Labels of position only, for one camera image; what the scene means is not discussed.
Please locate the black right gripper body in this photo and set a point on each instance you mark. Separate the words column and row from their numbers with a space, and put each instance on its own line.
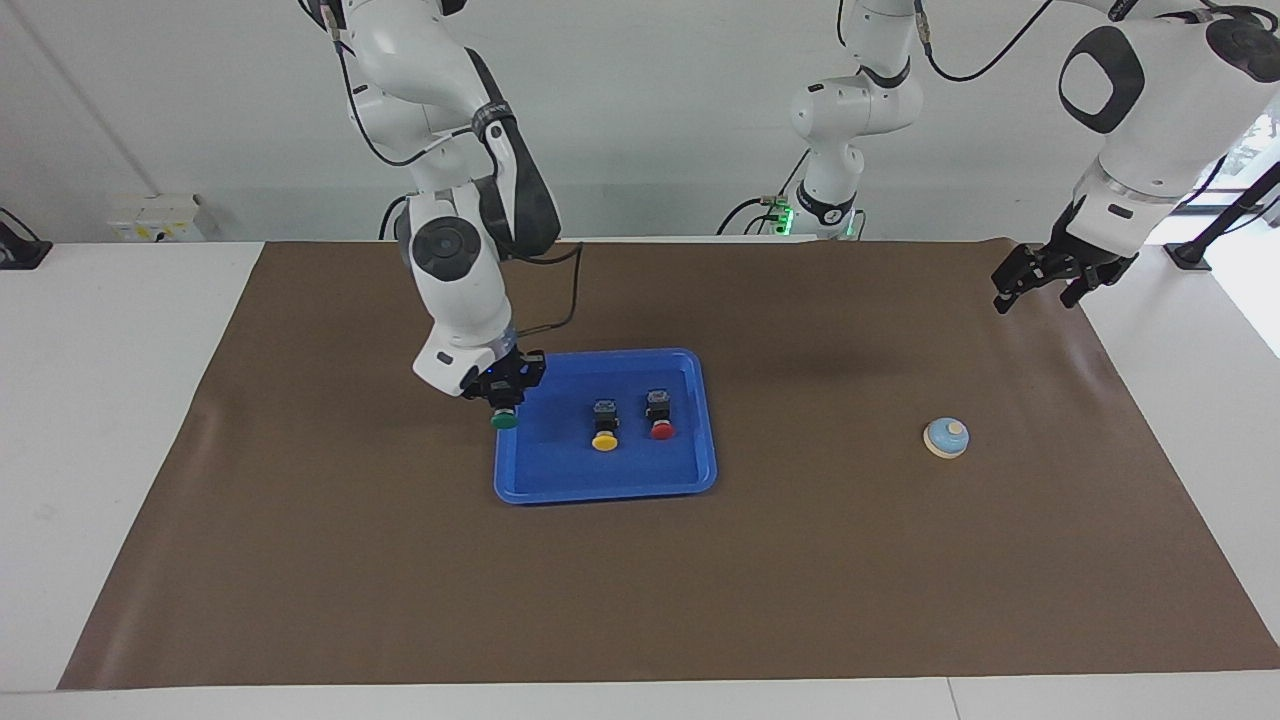
column 510, row 372

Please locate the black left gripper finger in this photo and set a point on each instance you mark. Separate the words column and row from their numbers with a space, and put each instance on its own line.
column 1015, row 277
column 1083, row 286

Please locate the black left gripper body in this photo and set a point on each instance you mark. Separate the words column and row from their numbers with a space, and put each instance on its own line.
column 1085, row 252

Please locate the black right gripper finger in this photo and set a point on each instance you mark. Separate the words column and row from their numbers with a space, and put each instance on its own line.
column 517, row 396
column 494, row 397

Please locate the green mushroom push button switch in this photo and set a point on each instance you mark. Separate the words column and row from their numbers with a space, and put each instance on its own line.
column 504, row 421

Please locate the yellow mushroom push button switch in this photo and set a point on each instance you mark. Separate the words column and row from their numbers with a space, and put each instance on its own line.
column 604, row 441

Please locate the red mushroom push button switch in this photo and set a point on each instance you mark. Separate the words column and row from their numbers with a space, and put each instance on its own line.
column 661, row 430

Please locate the light blue service bell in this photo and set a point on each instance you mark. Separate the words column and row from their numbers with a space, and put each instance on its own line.
column 944, row 438

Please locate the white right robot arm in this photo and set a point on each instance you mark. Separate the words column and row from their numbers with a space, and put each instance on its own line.
column 460, row 290

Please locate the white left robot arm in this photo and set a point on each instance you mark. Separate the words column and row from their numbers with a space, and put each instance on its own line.
column 1150, row 130

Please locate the blue plastic tray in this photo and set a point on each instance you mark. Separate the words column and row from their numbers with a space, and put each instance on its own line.
column 600, row 475

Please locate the black tripod stand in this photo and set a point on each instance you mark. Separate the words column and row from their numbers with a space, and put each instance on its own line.
column 1215, row 225

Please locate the brown paper table mat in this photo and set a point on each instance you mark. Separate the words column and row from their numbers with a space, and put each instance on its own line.
column 640, row 590

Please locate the small black stand base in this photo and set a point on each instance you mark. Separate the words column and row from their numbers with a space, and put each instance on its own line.
column 22, row 250

